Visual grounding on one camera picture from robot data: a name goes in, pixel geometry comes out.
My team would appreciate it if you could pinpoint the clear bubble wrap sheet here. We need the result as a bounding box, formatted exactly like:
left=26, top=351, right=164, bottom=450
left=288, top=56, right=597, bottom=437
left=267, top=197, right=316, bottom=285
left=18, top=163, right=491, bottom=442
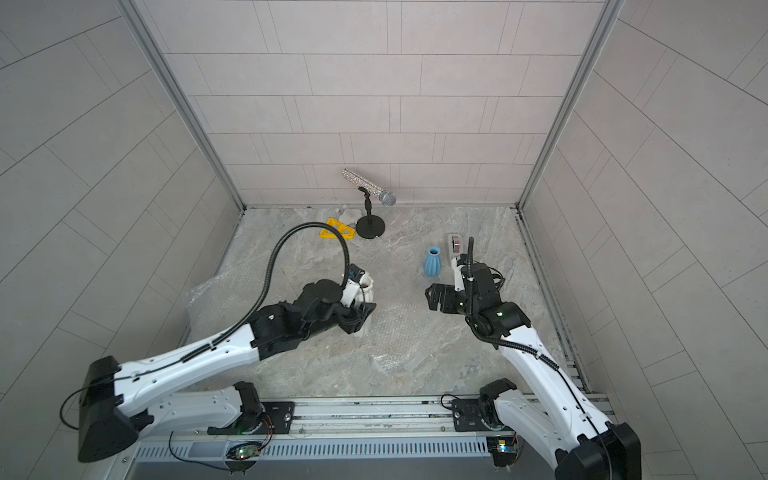
left=183, top=247, right=491, bottom=396

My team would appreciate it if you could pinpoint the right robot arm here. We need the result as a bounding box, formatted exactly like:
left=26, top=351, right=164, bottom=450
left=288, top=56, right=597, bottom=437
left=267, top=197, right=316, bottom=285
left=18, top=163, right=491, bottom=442
left=425, top=254, right=642, bottom=479

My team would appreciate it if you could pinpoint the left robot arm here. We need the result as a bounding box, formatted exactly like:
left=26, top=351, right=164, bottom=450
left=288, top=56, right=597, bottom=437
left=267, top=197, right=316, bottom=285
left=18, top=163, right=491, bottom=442
left=77, top=274, right=376, bottom=463

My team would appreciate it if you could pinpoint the blue ribbed vase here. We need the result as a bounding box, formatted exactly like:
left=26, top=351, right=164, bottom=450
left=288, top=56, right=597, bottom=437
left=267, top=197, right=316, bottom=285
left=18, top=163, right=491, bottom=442
left=423, top=246, right=442, bottom=278

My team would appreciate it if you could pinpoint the yellow triangle ruler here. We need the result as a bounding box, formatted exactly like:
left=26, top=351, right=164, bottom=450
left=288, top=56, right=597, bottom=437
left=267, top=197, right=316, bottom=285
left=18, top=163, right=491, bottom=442
left=319, top=218, right=356, bottom=240

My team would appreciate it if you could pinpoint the black microphone stand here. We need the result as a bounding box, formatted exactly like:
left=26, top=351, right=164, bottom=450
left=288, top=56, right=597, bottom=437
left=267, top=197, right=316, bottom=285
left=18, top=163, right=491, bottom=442
left=355, top=187, right=386, bottom=239

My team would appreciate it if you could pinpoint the white crumpled object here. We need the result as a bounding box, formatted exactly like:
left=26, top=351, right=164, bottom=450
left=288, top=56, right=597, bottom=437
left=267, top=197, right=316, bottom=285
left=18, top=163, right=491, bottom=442
left=337, top=208, right=363, bottom=226

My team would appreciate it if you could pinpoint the glitter microphone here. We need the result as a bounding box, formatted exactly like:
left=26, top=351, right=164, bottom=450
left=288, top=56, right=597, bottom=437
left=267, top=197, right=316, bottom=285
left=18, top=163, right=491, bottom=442
left=342, top=168, right=397, bottom=207

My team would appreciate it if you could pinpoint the right circuit board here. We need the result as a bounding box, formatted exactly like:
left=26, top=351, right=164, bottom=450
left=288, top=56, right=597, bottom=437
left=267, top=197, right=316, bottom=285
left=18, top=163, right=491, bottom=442
left=486, top=436, right=520, bottom=468

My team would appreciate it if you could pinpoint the circuit board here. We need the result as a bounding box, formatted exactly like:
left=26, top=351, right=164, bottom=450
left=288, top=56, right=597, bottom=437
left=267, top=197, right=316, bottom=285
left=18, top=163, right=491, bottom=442
left=226, top=441, right=262, bottom=461
left=486, top=436, right=520, bottom=468

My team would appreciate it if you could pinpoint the left circuit board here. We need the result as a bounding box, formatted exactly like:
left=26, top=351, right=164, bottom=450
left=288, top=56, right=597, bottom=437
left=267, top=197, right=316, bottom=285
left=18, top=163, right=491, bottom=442
left=226, top=441, right=262, bottom=461

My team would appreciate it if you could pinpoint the right black cable hose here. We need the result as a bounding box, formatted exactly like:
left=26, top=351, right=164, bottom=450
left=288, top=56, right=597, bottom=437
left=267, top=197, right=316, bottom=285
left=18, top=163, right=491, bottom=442
left=465, top=236, right=604, bottom=445

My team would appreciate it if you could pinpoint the black cable hose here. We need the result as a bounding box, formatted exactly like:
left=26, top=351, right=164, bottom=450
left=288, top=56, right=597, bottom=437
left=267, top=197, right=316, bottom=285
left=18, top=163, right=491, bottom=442
left=209, top=221, right=352, bottom=349
left=465, top=236, right=604, bottom=445

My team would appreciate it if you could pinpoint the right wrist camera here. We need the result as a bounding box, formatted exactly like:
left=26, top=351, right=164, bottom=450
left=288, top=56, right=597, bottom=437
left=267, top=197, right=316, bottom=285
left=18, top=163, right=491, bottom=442
left=451, top=253, right=468, bottom=292

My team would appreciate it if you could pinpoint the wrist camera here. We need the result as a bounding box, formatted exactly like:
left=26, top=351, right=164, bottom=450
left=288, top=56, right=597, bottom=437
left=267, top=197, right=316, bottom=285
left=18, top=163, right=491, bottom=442
left=451, top=253, right=468, bottom=292
left=341, top=264, right=370, bottom=308

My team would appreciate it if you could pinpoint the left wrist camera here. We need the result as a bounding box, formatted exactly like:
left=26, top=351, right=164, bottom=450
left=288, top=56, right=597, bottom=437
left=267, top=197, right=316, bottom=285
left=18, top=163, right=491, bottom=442
left=341, top=264, right=370, bottom=308

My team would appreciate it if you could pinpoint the left black cable hose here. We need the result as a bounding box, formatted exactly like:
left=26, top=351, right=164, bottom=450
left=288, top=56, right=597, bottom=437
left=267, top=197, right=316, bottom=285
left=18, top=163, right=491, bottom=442
left=209, top=221, right=352, bottom=349

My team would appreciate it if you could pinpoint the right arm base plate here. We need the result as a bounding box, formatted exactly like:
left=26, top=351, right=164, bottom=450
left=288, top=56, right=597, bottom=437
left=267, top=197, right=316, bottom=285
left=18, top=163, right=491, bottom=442
left=448, top=397, right=503, bottom=432

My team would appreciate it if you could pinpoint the aluminium mounting rail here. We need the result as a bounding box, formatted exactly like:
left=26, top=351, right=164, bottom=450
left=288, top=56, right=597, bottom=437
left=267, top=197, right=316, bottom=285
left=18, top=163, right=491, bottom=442
left=134, top=388, right=511, bottom=440

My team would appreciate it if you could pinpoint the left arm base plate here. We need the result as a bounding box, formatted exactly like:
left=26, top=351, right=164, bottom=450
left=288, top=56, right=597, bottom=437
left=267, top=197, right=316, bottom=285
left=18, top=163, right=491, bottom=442
left=206, top=401, right=296, bottom=436

